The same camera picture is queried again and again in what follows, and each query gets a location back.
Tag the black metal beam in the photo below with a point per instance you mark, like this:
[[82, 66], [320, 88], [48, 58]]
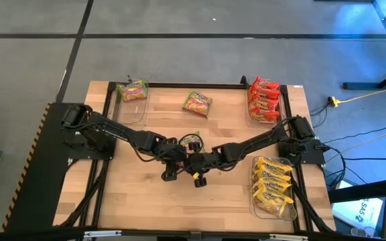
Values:
[[364, 190]]

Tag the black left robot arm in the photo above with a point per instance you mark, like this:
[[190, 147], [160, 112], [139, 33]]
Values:
[[122, 132]]

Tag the red Saucy Noods noodle pack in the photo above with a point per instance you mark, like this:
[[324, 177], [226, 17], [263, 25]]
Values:
[[265, 93], [263, 116], [266, 84], [263, 104]]

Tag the metal desk leg frame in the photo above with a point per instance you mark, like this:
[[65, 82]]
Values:
[[360, 86]]

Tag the clear plastic bin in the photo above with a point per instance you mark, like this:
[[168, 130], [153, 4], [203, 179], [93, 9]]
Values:
[[288, 216], [265, 126], [131, 115]]

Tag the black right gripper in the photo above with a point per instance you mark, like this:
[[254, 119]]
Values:
[[201, 162]]

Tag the silver metal bracket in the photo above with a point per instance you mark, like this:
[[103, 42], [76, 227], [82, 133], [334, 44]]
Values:
[[102, 233], [288, 237]]

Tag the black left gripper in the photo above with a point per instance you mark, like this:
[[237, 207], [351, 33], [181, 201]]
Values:
[[177, 156]]

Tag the white printed box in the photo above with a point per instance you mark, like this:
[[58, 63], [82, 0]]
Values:
[[360, 211]]

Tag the black hazard-striped platform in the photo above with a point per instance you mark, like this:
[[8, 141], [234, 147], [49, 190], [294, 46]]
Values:
[[45, 187]]

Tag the green pink Maruchan ramen pack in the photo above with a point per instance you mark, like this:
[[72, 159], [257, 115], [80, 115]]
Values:
[[187, 141], [197, 104], [134, 92]]

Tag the yellow power plug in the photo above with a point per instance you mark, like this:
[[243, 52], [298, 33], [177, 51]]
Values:
[[333, 101]]

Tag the black aluminium table frame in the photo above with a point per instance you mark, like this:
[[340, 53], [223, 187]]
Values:
[[196, 85]]

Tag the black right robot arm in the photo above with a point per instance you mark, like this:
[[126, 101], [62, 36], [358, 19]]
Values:
[[256, 142]]

